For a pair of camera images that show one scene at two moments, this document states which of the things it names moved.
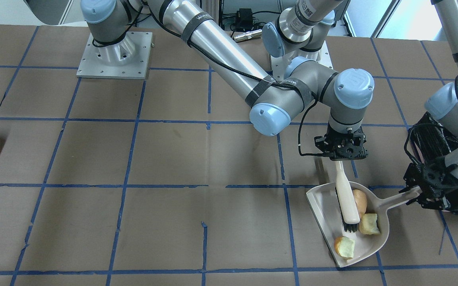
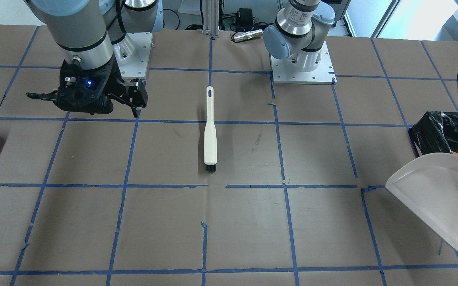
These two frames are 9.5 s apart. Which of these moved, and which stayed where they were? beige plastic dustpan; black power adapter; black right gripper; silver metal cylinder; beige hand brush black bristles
Moved: beige plastic dustpan; beige hand brush black bristles; black right gripper
Stayed: black power adapter; silver metal cylinder
